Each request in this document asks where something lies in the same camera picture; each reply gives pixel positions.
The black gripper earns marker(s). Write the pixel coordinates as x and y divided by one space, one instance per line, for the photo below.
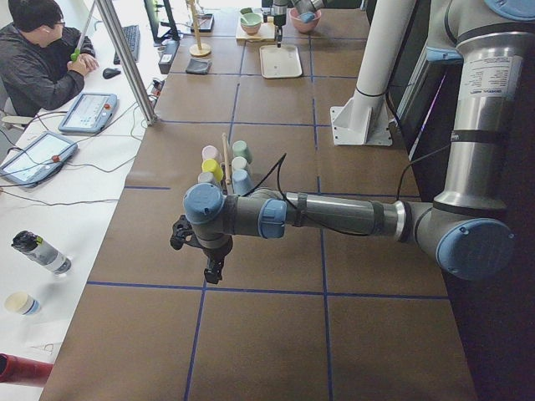
278 20
216 251

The beige rabbit tray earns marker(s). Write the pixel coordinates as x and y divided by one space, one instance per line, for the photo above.
280 62

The green cup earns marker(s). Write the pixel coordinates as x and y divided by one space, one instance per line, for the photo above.
240 149

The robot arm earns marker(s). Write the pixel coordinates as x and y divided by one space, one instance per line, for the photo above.
462 228
278 9

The blue cup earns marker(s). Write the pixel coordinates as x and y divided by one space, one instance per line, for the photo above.
241 182

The grey cup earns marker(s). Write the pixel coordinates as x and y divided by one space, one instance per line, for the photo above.
208 178

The yellow cup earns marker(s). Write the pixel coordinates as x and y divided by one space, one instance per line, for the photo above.
214 167

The cream white cup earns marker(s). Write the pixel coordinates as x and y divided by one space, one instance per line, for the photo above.
240 163

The pink cup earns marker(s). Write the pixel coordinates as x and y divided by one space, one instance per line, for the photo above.
211 152

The paper cup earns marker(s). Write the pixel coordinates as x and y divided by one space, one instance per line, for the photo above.
22 303

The wooden cutting board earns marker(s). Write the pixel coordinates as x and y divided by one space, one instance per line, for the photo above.
266 32

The pink bowl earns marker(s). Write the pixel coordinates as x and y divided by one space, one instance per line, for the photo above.
304 23

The green bowl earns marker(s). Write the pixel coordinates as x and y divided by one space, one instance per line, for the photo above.
251 23

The wooden mug tree stand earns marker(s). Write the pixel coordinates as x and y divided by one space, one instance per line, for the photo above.
199 49

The grey folded cloth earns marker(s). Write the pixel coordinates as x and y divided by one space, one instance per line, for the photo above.
198 66

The black keyboard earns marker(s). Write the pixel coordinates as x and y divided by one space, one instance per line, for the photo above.
132 37

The black computer mouse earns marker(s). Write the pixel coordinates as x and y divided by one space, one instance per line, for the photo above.
109 73

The grey water bottle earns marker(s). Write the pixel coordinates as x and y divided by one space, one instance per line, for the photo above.
35 248

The teach pendant tablet far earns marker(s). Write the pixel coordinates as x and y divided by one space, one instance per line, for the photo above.
89 114

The teach pendant tablet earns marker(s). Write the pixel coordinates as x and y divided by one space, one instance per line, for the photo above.
38 161
89 114

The teach pendant tablet near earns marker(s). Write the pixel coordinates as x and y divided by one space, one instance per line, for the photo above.
38 161

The red cylinder object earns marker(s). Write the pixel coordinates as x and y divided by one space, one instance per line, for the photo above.
24 371

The seated person in black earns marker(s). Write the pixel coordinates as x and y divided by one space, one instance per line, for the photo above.
36 66

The wooden rack handle rod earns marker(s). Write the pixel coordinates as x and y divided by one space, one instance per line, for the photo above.
227 165

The white camera pole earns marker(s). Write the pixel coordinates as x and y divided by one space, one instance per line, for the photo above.
364 120

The aluminium frame post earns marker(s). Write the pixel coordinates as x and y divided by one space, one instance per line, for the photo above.
112 23

